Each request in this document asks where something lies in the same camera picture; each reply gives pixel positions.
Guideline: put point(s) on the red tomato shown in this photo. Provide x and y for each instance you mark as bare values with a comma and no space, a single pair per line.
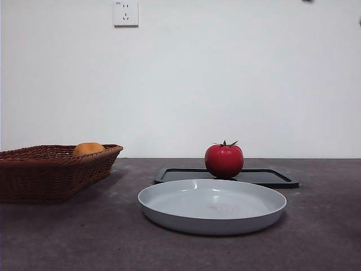
224,161

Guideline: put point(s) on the grey round plate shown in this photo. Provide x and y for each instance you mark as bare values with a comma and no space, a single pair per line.
211,223

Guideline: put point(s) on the white wall socket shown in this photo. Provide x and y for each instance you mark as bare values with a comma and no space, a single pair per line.
126,14

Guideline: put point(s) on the brown wicker basket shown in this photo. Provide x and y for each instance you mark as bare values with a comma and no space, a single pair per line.
50,175

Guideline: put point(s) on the black rectangular tray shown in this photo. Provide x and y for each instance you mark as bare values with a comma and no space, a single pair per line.
268,178

